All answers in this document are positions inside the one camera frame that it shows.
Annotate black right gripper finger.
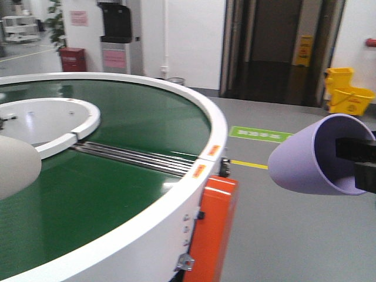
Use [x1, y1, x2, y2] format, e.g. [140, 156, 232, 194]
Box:
[335, 137, 375, 162]
[354, 162, 376, 194]

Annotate lavender plastic cup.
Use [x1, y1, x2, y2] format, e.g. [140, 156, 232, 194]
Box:
[268, 113, 375, 195]

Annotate beige plastic cup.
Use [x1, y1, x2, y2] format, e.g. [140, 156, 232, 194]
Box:
[1, 136, 42, 200]

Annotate orange conveyor motor cover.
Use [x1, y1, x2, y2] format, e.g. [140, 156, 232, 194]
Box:
[183, 176, 239, 281]

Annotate steel conveyor rollers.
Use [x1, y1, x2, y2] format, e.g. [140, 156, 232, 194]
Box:
[70, 141, 195, 177]

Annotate mesh waste bin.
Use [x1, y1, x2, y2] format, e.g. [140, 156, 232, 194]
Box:
[167, 77, 185, 86]

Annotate white outer conveyor rim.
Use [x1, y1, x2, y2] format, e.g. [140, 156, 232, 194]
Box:
[1, 72, 227, 281]

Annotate green circular conveyor belt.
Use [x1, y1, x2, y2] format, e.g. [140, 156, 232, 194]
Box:
[1, 80, 211, 279]

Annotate yellow mop bucket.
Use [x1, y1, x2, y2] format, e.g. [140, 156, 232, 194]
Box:
[325, 68, 375, 116]

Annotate black water dispenser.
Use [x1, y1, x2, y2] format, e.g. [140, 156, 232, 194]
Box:
[97, 1, 143, 75]

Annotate red fire extinguisher cabinet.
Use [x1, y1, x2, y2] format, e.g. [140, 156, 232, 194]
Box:
[59, 48, 87, 72]

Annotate green potted plant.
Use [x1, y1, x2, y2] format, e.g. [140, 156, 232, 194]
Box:
[45, 0, 66, 51]

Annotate white shelf cart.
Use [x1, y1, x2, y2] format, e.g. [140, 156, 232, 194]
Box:
[2, 15, 41, 42]

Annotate pink wall notice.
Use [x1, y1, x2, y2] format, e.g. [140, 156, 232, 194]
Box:
[69, 11, 88, 26]

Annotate white inner conveyor ring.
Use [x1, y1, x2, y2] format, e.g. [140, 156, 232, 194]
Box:
[0, 98, 101, 160]

